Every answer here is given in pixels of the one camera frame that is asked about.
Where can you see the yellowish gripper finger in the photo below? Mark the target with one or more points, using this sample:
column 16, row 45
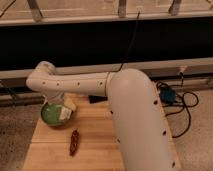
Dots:
column 69, row 103

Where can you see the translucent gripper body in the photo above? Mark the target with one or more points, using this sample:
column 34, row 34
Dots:
column 56, row 98

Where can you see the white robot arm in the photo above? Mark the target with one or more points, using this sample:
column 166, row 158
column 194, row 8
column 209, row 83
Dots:
column 135, row 106

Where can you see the green ceramic bowl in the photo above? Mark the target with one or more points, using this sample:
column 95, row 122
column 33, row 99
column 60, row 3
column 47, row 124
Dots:
column 50, row 114

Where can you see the black phone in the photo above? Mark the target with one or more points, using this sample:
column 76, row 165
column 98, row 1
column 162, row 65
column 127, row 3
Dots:
column 96, row 99

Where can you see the red chili pepper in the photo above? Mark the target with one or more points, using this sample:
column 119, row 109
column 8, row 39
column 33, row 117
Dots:
column 74, row 142

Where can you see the blue power adapter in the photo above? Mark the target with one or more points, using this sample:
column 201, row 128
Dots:
column 167, row 95

